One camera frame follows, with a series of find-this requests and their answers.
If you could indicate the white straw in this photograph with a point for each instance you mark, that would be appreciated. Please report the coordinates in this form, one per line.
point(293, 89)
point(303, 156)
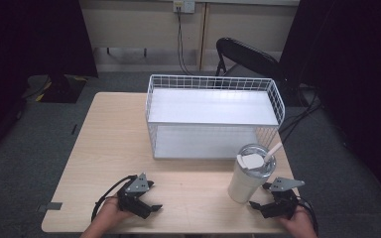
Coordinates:
point(274, 151)

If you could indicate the white tumbler with clear lid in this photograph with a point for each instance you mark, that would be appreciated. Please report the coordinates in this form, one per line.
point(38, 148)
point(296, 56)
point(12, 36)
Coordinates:
point(249, 175)

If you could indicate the black folding chair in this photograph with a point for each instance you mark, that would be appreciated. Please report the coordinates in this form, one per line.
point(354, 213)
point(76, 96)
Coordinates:
point(248, 54)

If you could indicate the dark stand base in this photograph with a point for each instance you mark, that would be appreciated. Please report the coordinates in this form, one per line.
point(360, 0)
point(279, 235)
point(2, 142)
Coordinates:
point(58, 87)

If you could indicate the grey tape strip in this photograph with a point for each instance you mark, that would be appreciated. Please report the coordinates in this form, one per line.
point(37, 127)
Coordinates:
point(49, 207)

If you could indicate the white wall socket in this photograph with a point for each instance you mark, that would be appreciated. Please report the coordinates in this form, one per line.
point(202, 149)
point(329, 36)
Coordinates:
point(184, 5)

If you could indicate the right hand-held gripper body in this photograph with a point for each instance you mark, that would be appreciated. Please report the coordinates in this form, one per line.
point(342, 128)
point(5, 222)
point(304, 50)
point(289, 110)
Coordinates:
point(282, 198)

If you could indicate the person's left hand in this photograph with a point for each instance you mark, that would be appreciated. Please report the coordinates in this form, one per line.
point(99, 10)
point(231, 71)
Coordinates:
point(111, 211)

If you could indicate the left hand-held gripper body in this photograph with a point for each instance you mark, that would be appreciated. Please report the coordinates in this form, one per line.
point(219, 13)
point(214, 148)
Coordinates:
point(135, 191)

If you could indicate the black curtain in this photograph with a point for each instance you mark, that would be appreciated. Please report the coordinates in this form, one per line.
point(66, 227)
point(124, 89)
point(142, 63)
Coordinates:
point(29, 36)
point(354, 66)

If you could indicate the person's right hand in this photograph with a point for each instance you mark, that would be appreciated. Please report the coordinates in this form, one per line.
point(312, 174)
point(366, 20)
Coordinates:
point(297, 221)

